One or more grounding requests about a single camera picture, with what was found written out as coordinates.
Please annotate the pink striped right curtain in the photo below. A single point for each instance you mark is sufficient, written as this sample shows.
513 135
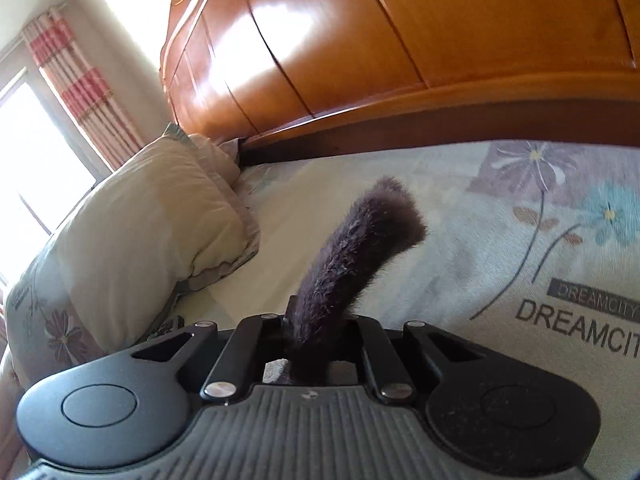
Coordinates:
82 89

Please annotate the striped pastel bed sheet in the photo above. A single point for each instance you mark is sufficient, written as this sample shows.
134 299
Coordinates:
532 250

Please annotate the dark green patterned packet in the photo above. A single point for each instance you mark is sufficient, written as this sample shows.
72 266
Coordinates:
166 327

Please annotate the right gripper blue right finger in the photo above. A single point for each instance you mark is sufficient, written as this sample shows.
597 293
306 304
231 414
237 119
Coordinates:
379 368

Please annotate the bright window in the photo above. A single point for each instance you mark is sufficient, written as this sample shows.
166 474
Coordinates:
47 165

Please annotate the dark brown fuzzy sweater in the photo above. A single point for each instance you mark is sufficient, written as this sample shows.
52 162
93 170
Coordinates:
380 225

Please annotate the floral cream pillow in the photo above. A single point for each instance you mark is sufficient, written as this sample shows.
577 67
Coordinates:
167 223

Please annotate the orange wooden headboard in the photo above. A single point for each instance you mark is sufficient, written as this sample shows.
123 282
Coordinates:
294 79

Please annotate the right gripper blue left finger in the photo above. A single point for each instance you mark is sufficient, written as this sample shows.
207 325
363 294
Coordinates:
256 341

